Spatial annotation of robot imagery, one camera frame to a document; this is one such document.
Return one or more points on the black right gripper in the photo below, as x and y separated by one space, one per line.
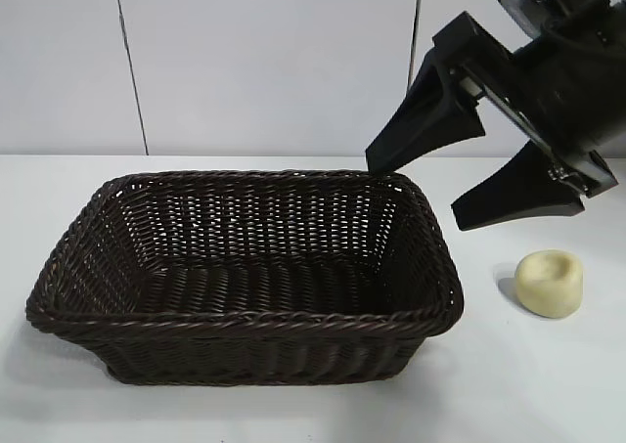
572 86

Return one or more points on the pale yellow egg yolk pastry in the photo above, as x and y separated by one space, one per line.
548 291

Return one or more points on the dark brown woven basket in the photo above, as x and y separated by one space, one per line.
244 325

